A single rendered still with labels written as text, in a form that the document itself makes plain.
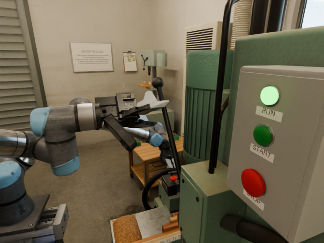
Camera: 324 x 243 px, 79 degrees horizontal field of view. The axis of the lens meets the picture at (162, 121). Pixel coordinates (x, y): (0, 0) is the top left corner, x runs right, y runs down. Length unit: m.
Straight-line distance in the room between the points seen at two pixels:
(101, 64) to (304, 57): 3.33
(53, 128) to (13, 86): 2.91
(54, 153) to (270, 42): 0.53
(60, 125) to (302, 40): 0.51
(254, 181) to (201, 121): 0.30
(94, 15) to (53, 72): 1.07
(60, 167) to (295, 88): 0.55
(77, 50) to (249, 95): 3.29
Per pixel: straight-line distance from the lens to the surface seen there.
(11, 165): 1.08
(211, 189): 0.32
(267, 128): 0.21
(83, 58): 3.44
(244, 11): 2.03
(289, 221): 0.24
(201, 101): 0.50
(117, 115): 0.56
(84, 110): 0.55
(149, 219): 0.84
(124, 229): 0.77
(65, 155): 0.59
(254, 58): 0.32
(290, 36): 0.28
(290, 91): 0.20
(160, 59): 2.66
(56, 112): 0.56
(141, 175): 2.37
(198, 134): 0.53
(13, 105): 3.51
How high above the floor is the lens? 1.49
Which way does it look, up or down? 18 degrees down
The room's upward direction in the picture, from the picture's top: straight up
